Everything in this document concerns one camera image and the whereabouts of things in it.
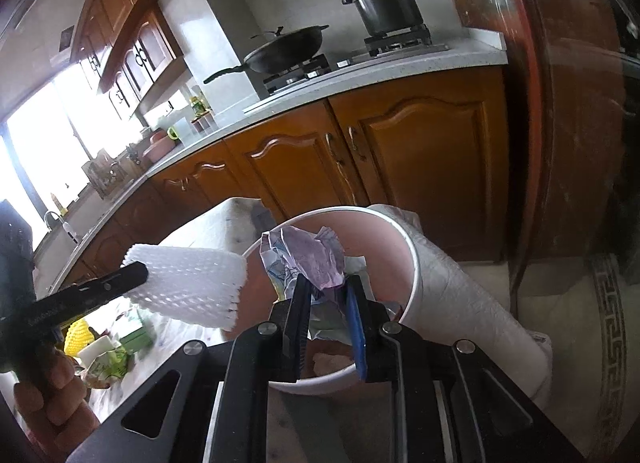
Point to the pink basin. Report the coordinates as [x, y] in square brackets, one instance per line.
[160, 145]

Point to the white foam fruit net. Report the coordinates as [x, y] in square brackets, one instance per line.
[197, 286]

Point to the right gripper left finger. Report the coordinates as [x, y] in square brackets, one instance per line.
[292, 316]

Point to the yellow foam fruit net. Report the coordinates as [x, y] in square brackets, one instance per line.
[78, 336]

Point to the white floral tablecloth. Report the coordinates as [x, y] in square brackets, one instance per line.
[233, 225]

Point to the brown cabinets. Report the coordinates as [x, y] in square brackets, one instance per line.
[435, 144]
[128, 53]

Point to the pink trash bin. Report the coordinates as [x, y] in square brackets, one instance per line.
[440, 301]

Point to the black stock pot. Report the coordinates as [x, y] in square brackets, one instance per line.
[381, 17]

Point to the dish rack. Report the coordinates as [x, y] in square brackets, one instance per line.
[108, 174]

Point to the sink faucet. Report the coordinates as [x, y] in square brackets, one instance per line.
[54, 220]

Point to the white foam block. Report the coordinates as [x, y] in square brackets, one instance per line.
[101, 345]

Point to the green carton piece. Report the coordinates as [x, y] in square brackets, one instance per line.
[134, 337]

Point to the black wok with lid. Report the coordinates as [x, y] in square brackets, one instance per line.
[280, 54]

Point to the green drink pouch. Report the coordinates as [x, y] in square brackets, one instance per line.
[107, 369]

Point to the condiment bottles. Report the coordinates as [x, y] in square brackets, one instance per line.
[203, 118]

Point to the left hand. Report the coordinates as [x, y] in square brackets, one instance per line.
[60, 423]

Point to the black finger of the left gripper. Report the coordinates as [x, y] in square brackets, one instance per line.
[98, 292]

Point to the brown upper cabinets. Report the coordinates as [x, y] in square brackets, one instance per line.
[128, 53]

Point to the purple paper wrapper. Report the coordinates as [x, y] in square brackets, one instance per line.
[289, 252]

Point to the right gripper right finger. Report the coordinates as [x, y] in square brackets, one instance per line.
[365, 319]

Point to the brown lower cabinets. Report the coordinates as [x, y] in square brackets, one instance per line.
[435, 144]

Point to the gas stove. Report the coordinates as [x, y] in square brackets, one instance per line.
[415, 40]

